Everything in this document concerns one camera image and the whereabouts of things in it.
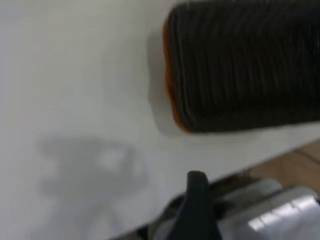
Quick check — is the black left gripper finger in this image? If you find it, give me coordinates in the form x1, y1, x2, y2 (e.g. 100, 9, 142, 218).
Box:
169, 170, 221, 240

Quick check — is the dark brown wicker basket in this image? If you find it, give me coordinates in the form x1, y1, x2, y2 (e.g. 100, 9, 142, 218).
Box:
165, 0, 320, 134

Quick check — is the silver metal robot base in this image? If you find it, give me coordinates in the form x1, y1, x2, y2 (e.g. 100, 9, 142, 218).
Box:
149, 176, 320, 240

